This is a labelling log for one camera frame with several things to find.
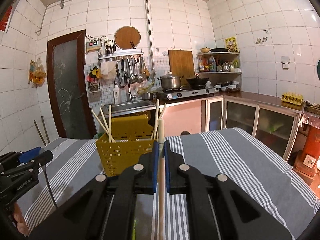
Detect pink kitchen cabinet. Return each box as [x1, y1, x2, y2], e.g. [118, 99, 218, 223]
[162, 99, 205, 137]

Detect person's left hand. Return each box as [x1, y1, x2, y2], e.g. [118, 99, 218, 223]
[12, 202, 29, 236]

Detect grey striped tablecloth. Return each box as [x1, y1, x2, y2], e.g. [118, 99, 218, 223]
[18, 128, 319, 239]

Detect chopstick in basket left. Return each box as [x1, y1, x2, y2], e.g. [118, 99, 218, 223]
[91, 110, 108, 135]

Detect chopstick in basket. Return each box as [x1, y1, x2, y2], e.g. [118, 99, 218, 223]
[151, 99, 167, 140]
[91, 110, 108, 135]

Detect yellow slotted utensil basket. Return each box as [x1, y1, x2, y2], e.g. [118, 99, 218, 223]
[95, 113, 154, 177]

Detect hanging plastic bag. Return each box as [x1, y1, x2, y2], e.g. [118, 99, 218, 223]
[28, 57, 47, 87]

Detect steel sink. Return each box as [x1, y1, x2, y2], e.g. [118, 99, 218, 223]
[111, 100, 156, 117]

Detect red stand with socket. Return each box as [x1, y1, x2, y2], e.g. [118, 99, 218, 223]
[293, 126, 320, 178]

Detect glass door cabinet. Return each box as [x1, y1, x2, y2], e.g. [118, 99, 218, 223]
[201, 92, 303, 161]

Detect white soap bottle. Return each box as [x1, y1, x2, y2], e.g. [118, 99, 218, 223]
[113, 83, 121, 105]

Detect chopstick in basket right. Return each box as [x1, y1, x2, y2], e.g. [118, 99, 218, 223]
[151, 99, 167, 140]

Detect dark brown glass door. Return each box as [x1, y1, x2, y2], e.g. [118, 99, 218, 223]
[46, 30, 97, 139]

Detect steel gas stove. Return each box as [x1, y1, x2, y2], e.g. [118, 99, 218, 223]
[156, 87, 218, 101]

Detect black wok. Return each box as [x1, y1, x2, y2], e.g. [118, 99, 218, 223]
[186, 77, 209, 89]

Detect yellow egg tray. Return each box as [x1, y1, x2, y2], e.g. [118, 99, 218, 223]
[281, 92, 303, 106]

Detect steel cooking pot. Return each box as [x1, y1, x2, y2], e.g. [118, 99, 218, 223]
[158, 72, 182, 90]

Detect corner shelf with bottles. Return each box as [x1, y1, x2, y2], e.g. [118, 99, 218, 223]
[197, 48, 241, 73]

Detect round wooden board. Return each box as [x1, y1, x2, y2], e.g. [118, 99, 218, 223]
[114, 26, 141, 50]

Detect rectangular wooden cutting board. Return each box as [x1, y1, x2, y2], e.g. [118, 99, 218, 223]
[168, 50, 195, 85]

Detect wooden sticks against wall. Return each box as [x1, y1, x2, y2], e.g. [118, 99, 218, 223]
[33, 116, 50, 146]

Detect wall utensil rack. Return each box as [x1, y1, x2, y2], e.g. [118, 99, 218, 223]
[98, 49, 149, 88]

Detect white wall switch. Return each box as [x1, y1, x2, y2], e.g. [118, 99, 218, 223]
[280, 56, 291, 69]

